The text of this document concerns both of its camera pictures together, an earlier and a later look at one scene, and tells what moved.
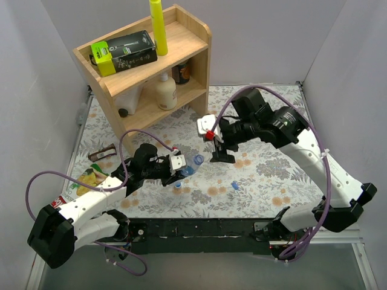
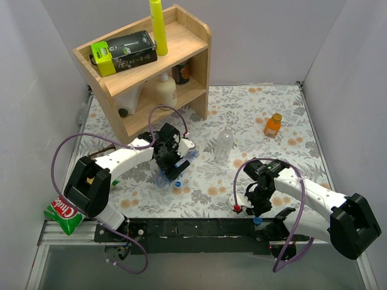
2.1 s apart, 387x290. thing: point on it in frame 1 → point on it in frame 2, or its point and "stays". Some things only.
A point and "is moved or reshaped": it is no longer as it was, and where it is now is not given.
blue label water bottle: x=193 y=164 is moved or reshaped
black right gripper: x=222 y=145 → x=259 y=204
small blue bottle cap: x=235 y=185 is moved or reshaped
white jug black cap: x=127 y=102 stays
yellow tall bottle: x=159 y=29 stays
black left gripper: x=170 y=176 → x=170 y=163
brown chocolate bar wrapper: x=107 y=151 stays
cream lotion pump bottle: x=166 y=93 stays
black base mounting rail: x=202 y=235 stays
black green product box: x=117 y=54 stays
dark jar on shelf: x=181 y=72 stays
